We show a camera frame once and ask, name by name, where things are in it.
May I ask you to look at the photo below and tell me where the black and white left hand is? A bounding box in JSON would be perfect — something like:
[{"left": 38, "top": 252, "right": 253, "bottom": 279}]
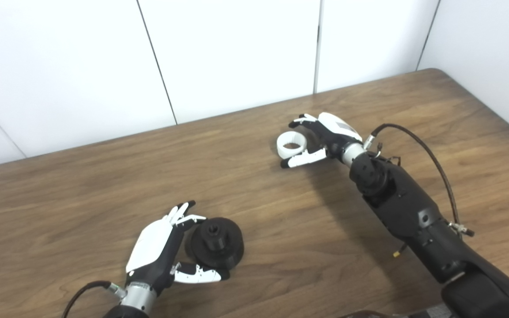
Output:
[{"left": 125, "top": 201, "right": 231, "bottom": 295}]

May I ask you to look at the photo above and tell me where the black and white right hand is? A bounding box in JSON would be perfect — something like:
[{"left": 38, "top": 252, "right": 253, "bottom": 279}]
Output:
[{"left": 280, "top": 112, "right": 364, "bottom": 169}]

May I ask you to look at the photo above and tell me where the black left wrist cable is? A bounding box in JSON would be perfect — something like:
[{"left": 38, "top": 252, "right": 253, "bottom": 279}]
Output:
[{"left": 61, "top": 280, "right": 127, "bottom": 318}]

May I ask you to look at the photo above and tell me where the white plastic ring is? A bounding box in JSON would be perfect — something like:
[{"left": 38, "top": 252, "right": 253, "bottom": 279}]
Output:
[{"left": 277, "top": 132, "right": 308, "bottom": 160}]

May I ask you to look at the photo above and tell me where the round black plastic part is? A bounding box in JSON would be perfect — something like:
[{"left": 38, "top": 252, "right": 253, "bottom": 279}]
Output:
[{"left": 185, "top": 217, "right": 245, "bottom": 270}]

